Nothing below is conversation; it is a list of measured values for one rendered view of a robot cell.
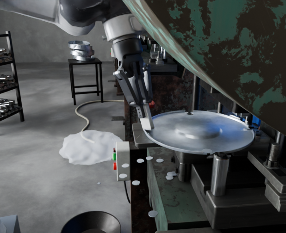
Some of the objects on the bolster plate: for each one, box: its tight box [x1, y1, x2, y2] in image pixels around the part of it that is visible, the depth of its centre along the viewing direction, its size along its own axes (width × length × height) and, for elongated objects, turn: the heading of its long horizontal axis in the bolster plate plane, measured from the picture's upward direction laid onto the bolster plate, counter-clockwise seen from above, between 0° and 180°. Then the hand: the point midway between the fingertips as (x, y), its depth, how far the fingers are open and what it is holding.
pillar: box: [274, 130, 286, 158], centre depth 67 cm, size 2×2×14 cm
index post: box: [210, 152, 230, 196], centre depth 58 cm, size 3×3×10 cm
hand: (145, 117), depth 72 cm, fingers closed
